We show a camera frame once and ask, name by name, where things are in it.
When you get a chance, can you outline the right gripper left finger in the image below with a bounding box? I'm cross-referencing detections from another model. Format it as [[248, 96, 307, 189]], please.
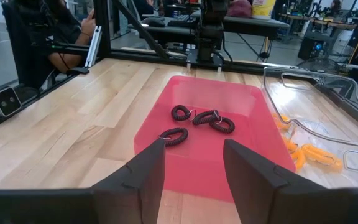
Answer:
[[91, 138, 167, 224]]

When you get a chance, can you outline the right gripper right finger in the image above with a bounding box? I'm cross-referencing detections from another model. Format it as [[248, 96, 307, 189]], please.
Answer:
[[223, 138, 322, 224]]

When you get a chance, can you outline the orange spring keychain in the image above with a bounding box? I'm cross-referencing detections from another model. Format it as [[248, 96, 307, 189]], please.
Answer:
[[273, 113, 292, 132], [300, 143, 344, 173], [290, 148, 307, 172], [282, 136, 298, 154]]

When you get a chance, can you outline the black spring keychain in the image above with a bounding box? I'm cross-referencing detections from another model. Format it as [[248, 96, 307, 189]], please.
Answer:
[[208, 116, 236, 135], [170, 104, 197, 123], [191, 109, 221, 126], [157, 126, 190, 147]]

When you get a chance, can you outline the person's forearm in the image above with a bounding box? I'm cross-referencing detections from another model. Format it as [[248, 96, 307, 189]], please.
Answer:
[[47, 29, 90, 72]]

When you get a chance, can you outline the pink plastic bin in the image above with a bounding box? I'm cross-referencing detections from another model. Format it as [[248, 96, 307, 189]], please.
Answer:
[[132, 75, 298, 203]]

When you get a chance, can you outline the clear plastic bin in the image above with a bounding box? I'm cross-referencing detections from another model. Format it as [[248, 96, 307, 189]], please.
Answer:
[[262, 65, 358, 189]]

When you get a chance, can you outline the black computer tower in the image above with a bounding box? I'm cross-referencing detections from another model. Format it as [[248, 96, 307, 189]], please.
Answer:
[[297, 30, 331, 62]]

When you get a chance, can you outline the dark grey desk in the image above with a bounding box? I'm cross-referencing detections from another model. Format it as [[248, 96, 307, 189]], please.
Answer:
[[222, 14, 290, 60]]

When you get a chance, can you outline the person's hand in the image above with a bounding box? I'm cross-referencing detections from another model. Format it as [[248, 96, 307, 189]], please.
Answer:
[[80, 8, 97, 37]]

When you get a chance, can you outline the black keyboard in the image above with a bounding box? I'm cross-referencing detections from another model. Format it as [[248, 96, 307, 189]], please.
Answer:
[[167, 13, 196, 27]]

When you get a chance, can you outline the person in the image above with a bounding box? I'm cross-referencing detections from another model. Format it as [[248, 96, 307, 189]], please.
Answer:
[[13, 0, 84, 48]]

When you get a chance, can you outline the yellow white plastic canister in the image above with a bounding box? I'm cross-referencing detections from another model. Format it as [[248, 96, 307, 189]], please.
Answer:
[[251, 0, 277, 21]]

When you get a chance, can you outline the pink cap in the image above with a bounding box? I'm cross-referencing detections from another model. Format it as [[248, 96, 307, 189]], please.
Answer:
[[226, 0, 253, 18]]

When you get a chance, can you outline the silver metal bracket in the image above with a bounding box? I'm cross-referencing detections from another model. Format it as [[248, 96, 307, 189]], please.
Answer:
[[84, 25, 103, 69]]

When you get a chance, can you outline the silver-faced depth camera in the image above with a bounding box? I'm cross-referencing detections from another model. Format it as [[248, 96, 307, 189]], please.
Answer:
[[0, 85, 23, 121]]

